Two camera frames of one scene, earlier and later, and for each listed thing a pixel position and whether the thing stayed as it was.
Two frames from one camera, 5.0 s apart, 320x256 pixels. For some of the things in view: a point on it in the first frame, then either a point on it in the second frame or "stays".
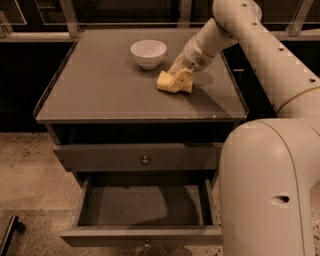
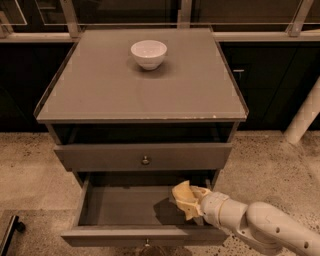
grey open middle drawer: [152, 208] stays
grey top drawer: [140, 157] stays
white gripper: [194, 55] → [210, 205]
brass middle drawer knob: [147, 243] stays
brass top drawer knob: [145, 160] stays
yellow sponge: [163, 80] → [184, 192]
